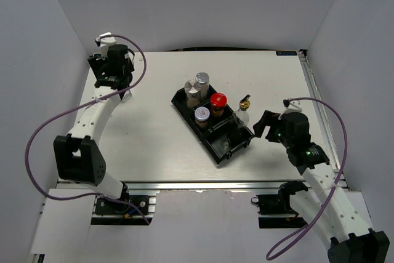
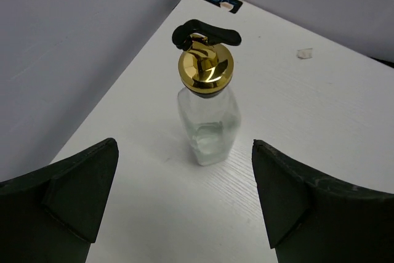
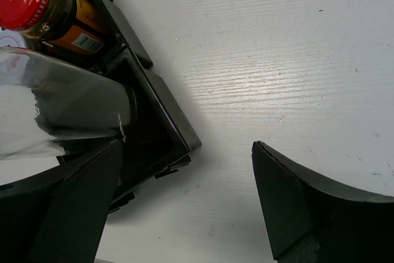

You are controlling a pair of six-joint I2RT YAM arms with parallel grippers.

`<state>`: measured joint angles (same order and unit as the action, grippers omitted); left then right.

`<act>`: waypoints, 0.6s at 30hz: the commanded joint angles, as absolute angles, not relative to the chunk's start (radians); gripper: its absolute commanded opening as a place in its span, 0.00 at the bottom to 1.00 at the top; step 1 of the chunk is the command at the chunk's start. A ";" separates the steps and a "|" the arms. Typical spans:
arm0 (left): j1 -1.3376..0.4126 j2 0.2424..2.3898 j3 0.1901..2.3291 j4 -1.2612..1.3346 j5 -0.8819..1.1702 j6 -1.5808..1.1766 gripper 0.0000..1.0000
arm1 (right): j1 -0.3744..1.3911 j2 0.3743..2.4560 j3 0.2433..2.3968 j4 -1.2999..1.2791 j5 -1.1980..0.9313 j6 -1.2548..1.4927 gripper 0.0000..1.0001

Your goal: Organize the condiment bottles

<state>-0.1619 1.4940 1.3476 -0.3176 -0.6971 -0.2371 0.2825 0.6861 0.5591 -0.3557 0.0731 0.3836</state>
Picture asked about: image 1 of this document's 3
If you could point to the white-label lid spice jar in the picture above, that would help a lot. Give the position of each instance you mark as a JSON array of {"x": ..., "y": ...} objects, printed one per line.
[{"x": 202, "y": 115}]

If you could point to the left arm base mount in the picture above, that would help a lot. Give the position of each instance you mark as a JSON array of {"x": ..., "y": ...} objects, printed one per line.
[{"x": 139, "y": 210}]

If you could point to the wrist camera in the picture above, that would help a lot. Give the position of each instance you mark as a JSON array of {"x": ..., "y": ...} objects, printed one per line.
[
  {"x": 104, "y": 41},
  {"x": 291, "y": 106}
]

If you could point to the black three-compartment tray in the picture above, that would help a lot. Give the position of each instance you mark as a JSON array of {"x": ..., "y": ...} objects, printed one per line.
[{"x": 221, "y": 138}]

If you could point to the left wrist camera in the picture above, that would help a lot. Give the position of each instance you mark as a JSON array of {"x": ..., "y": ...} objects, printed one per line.
[{"x": 104, "y": 41}]

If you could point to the red-lid sauce jar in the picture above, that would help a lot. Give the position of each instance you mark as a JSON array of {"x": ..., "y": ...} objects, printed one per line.
[{"x": 218, "y": 102}]

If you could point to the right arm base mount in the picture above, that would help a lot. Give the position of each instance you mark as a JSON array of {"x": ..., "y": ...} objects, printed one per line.
[{"x": 274, "y": 209}]

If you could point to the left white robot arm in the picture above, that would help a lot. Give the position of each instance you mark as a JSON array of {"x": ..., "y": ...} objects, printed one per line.
[{"x": 77, "y": 154}]

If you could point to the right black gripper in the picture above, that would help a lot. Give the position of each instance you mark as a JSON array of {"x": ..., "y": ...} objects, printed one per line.
[{"x": 268, "y": 119}]

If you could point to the clear glass gold-spout bottle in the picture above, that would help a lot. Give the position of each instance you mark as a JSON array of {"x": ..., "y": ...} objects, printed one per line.
[{"x": 126, "y": 94}]

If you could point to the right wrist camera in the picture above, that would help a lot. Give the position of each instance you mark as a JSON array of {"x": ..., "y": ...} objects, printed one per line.
[{"x": 291, "y": 106}]

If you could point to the glass bottle with dark sauce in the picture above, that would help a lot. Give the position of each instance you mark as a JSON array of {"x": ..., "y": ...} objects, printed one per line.
[{"x": 239, "y": 121}]

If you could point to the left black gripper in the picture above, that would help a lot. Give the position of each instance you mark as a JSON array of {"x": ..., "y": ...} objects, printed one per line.
[{"x": 98, "y": 63}]

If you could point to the silver-lid white seasoning bottle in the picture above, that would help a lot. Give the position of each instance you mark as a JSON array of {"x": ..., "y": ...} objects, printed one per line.
[{"x": 192, "y": 90}]

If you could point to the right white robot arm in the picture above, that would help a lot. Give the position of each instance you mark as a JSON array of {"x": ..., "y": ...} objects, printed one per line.
[{"x": 322, "y": 204}]

